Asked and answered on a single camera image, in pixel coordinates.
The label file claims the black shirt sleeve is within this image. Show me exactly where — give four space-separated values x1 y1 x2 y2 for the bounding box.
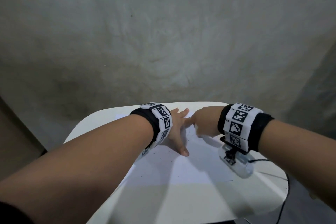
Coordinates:
0 201 35 224

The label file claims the person's left hand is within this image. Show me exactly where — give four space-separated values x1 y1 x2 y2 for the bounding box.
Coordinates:
167 107 190 157

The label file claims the white paper sheet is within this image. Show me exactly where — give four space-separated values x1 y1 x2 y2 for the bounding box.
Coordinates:
115 110 235 187

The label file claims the black cable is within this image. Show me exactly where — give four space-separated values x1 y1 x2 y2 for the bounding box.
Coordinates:
248 159 290 224

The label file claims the person's right hand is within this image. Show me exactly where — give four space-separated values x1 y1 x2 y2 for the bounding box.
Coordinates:
190 106 226 139

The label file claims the person's right forearm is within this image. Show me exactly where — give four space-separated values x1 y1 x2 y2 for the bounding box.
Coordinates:
258 119 336 207

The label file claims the person's left forearm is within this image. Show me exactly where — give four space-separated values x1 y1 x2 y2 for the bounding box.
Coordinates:
0 114 155 224

